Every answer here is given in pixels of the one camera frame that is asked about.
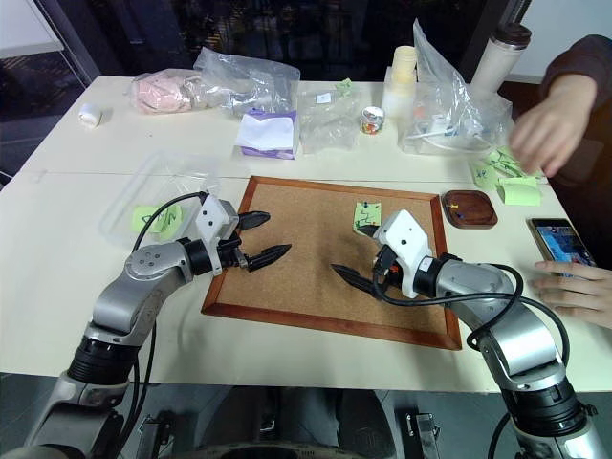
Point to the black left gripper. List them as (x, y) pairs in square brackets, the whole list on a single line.
[(234, 255)]

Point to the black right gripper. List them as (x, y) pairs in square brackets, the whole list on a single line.
[(386, 275)]

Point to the person's dark-sleeved right forearm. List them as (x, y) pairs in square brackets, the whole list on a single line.
[(583, 62)]

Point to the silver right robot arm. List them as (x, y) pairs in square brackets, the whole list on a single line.
[(516, 330)]

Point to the dark rounded robot base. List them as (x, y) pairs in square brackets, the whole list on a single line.
[(287, 425)]

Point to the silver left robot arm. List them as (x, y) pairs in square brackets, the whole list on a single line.
[(143, 291)]

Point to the wood-framed cork board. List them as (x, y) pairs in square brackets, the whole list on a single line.
[(311, 248)]

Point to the green blank sticky note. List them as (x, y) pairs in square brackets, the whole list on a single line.
[(520, 190)]

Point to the green crumpled sticky note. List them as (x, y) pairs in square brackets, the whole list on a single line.
[(507, 160)]

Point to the person's left hand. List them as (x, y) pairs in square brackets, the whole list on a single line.
[(578, 291)]

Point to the person's right hand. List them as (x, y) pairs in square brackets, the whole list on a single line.
[(550, 129)]

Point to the purple tissue pack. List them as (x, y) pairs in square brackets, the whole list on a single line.
[(268, 134)]

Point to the dark brown wooden tray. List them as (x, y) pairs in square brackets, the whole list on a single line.
[(471, 210)]

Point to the clear plastic tray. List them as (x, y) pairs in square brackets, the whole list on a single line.
[(153, 181)]

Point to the flat clear plastic bag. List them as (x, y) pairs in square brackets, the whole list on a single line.
[(330, 124)]

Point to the small glass jar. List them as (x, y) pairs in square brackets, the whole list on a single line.
[(372, 120)]

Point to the crumpled clear plastic bag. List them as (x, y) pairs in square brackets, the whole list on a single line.
[(248, 81)]

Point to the small green paper scrap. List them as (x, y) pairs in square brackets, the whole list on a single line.
[(345, 87)]

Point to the tall clear plastic bag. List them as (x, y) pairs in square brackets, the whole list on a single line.
[(444, 105)]

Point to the cream plastic container stack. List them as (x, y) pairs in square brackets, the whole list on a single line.
[(399, 81)]

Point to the plastic bag with pink contents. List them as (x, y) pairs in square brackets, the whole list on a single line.
[(158, 93)]

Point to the smartphone with lit screen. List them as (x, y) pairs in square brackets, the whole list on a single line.
[(561, 244)]

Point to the white tape roll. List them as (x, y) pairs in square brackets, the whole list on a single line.
[(90, 115)]

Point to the white thermos with dark lid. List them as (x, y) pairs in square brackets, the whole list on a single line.
[(497, 57)]

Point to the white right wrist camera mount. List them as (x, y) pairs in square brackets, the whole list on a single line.
[(406, 241)]

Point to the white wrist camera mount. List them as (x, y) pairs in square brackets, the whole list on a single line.
[(212, 217), (406, 241)]

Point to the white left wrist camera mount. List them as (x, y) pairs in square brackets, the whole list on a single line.
[(212, 217)]

